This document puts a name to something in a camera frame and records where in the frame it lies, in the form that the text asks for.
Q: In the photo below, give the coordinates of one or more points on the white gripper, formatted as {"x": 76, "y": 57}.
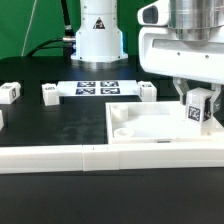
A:
{"x": 185, "y": 39}

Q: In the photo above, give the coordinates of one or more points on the white square tabletop part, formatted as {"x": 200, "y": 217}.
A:
{"x": 153, "y": 122}

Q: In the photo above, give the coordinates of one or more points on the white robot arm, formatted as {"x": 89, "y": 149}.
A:
{"x": 99, "y": 40}

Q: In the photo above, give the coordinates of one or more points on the white L-shaped obstacle fence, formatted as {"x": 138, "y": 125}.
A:
{"x": 33, "y": 159}

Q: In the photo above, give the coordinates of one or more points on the white part at left edge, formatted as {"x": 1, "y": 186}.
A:
{"x": 1, "y": 120}

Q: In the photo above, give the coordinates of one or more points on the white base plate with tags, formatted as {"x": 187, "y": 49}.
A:
{"x": 98, "y": 88}

